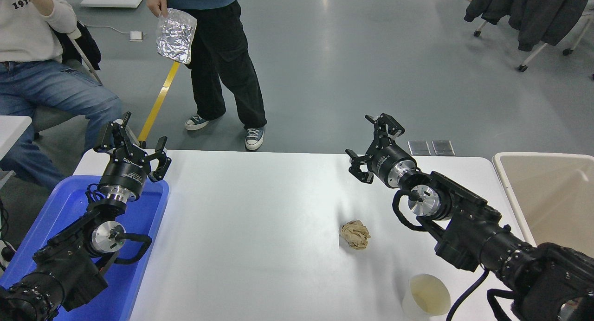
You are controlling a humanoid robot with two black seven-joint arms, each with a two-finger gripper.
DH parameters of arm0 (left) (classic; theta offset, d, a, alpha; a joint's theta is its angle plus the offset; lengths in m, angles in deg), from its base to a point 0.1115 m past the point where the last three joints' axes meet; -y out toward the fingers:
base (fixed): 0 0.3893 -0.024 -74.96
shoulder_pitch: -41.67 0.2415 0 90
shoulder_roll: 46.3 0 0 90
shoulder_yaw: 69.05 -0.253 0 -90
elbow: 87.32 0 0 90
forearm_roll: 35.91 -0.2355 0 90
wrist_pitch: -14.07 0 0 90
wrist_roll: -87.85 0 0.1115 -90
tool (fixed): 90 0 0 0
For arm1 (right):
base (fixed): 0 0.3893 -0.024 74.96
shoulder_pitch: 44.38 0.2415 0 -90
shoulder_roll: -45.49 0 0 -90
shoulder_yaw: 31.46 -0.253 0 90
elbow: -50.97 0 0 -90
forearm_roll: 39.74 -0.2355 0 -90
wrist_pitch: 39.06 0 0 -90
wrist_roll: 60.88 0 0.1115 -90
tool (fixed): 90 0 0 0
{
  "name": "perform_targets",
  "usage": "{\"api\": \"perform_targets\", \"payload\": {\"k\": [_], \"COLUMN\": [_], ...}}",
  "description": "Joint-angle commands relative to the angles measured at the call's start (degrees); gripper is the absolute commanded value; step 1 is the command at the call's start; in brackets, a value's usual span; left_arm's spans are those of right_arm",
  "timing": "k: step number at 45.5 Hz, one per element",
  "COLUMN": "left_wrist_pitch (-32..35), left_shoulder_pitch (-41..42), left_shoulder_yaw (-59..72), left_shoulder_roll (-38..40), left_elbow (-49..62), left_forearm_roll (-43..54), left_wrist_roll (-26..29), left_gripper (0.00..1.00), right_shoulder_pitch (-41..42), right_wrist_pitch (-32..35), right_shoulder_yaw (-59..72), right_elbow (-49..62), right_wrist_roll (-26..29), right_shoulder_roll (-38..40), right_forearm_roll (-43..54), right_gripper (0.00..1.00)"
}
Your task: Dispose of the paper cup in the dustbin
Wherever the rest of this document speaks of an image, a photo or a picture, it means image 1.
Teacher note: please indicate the white folding chair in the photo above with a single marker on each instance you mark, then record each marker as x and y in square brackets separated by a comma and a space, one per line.
[86, 59]

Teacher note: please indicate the person's right hand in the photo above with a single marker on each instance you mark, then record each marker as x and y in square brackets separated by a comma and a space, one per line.
[158, 3]

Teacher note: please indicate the crinkled silver foil bag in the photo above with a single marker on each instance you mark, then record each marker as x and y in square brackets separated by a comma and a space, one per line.
[176, 33]

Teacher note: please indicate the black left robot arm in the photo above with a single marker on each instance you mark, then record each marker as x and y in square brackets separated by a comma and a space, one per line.
[69, 265]

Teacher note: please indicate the dark grey jackets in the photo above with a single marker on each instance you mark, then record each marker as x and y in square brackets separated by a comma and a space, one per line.
[533, 10]

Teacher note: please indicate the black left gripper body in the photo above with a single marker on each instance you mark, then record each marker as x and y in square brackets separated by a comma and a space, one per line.
[125, 172]

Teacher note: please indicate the black bag on chair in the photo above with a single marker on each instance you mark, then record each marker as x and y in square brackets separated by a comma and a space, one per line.
[86, 47]

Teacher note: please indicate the large pale plastic bin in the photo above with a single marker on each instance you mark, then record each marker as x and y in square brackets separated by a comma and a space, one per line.
[552, 195]

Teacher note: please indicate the small white side table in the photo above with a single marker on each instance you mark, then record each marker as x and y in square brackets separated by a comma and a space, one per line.
[11, 131]

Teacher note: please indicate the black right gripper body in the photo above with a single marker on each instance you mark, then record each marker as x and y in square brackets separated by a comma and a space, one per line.
[387, 163]

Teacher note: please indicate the person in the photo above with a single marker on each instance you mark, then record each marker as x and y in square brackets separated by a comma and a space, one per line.
[222, 56]
[41, 84]

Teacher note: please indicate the metal floor plate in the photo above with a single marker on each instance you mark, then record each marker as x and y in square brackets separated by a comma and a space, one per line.
[443, 147]
[419, 148]

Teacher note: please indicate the person's left forearm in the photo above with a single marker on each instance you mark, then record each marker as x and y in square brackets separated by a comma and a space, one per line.
[41, 3]

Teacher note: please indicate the white paper cup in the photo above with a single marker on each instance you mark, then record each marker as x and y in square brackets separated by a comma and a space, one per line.
[427, 295]

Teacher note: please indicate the blue plastic tray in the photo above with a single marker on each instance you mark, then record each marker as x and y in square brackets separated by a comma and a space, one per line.
[139, 228]

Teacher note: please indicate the crumpled tan paper ball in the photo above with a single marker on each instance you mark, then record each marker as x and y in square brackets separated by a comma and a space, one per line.
[355, 235]

